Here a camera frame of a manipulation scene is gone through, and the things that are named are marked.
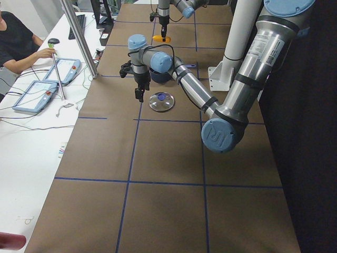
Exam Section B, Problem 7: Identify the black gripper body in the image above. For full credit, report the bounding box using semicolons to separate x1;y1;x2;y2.
134;72;151;102
159;16;169;37

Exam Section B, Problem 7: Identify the yellow corn cob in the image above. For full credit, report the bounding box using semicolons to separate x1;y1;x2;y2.
152;35;171;43

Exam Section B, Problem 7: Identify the glass pot lid blue knob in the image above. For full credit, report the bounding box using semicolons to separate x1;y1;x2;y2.
148;92;175;112

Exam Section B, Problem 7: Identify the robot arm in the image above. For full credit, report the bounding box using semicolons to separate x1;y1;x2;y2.
154;0;209;42
120;1;314;153

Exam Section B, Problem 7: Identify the person's hand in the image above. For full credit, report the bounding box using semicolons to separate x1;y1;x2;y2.
37;48;57;59

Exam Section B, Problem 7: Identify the dark blue saucepan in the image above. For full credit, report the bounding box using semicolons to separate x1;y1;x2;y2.
149;64;197;84

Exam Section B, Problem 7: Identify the upper teach pendant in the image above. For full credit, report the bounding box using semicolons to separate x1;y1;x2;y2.
43;58;81;86

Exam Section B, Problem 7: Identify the teach pendant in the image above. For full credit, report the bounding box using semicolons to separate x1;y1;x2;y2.
12;81;58;113
43;58;81;86

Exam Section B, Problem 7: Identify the black keyboard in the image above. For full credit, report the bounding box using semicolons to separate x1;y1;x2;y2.
68;14;87;41

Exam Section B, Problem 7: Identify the metal rod with hook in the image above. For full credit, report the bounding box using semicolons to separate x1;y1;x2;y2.
52;53;66;102

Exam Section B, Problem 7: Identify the black barcode scanner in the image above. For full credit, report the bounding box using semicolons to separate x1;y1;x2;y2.
48;38;60;48

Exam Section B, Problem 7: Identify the lower teach pendant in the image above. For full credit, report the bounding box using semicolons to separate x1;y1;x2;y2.
12;81;58;113

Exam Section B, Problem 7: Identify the small paper card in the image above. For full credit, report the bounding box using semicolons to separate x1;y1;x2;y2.
58;142;67;159

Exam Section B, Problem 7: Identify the person in black shirt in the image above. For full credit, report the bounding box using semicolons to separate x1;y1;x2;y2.
1;11;43;74

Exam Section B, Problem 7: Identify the red cylinder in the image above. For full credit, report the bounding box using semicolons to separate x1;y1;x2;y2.
0;232;27;250

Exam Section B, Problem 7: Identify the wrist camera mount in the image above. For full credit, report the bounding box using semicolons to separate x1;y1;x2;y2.
150;12;159;22
119;60;134;78

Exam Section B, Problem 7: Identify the black camera cable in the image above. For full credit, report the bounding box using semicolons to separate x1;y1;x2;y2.
127;44;175;64

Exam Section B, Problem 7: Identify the white pedestal column base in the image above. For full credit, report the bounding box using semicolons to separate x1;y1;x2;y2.
208;0;262;91

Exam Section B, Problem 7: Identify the aluminium frame post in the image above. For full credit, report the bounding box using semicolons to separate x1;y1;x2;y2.
60;0;98;79

